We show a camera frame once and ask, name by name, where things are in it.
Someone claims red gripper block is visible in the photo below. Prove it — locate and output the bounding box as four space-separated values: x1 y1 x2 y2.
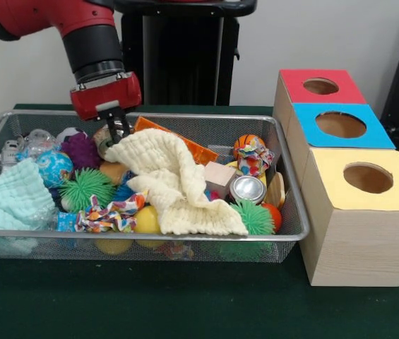
70 71 143 145

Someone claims cream knitted cloth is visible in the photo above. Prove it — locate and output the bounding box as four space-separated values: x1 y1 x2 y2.
103 127 249 237

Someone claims clear mesh bin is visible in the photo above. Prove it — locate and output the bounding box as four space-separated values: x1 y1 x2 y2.
0 109 311 263

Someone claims wooden box with three holes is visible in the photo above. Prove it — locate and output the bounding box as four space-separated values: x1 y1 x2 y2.
273 69 399 287

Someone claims purple bumpy ball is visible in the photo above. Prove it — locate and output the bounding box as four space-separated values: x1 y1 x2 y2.
60 133 102 170

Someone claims small soccer ball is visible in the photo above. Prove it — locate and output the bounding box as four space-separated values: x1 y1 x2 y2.
56 126 89 142

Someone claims green spiky toy with eyes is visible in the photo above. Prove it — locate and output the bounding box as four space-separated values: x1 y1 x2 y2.
59 167 117 213

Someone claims small globe ball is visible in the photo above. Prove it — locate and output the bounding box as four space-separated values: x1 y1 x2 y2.
35 150 75 189

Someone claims orange plastic block tray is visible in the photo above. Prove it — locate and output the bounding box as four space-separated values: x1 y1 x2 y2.
133 116 220 166

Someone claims colourful patterned cloth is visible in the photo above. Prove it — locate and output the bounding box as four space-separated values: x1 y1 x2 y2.
75 190 150 234

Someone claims yellow ball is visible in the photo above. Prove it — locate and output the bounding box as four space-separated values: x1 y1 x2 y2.
133 205 163 234

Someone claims light blue cloth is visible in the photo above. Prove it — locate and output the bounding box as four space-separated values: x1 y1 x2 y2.
0 157 57 231

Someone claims silver drink can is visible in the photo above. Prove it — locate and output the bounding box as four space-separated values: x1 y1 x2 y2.
227 175 268 205

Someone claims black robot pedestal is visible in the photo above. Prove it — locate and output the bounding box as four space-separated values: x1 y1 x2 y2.
114 0 258 106

